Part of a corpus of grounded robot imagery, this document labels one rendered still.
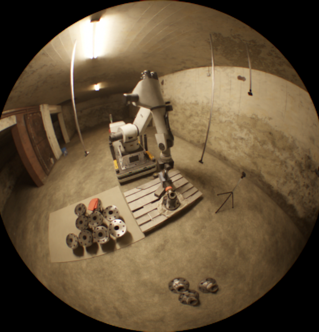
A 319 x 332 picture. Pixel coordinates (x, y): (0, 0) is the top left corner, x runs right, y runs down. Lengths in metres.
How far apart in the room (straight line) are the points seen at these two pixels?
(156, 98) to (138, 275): 2.20
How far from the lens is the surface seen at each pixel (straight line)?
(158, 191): 1.63
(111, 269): 1.69
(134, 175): 2.05
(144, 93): 1.22
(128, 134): 1.72
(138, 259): 1.55
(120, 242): 1.62
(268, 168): 3.06
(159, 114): 1.19
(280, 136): 2.92
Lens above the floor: 1.52
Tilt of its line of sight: 37 degrees down
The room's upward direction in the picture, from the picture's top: 1 degrees counter-clockwise
